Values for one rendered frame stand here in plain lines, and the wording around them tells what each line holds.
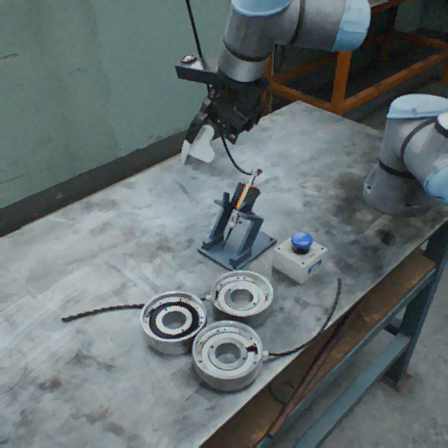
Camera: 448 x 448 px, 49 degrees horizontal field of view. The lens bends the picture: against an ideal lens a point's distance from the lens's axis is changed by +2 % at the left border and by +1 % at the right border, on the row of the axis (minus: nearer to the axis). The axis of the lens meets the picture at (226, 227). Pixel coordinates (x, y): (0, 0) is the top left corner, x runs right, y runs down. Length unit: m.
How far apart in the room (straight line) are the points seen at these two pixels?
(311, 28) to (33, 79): 1.72
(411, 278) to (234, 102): 0.73
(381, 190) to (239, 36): 0.52
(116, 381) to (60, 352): 0.11
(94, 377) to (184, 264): 0.27
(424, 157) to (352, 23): 0.31
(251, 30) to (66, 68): 1.72
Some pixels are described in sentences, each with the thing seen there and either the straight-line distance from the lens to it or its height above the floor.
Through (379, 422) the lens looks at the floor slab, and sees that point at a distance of 1.73.
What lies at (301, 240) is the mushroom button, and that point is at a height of 0.87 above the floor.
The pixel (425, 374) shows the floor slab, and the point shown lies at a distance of 1.88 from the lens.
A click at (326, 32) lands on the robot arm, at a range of 0.74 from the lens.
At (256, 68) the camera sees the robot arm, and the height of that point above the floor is 1.17.
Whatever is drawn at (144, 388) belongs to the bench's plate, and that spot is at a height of 0.80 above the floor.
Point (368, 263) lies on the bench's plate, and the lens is 0.98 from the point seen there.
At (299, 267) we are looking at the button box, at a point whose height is 0.84.
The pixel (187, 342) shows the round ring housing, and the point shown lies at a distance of 0.77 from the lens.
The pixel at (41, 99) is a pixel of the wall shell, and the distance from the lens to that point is 2.36.
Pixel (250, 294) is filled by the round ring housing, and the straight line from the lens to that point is 0.85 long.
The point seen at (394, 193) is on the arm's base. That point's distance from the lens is 1.10.
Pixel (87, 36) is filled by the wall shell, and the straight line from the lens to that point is 2.40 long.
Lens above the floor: 1.44
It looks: 38 degrees down
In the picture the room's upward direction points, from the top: straight up
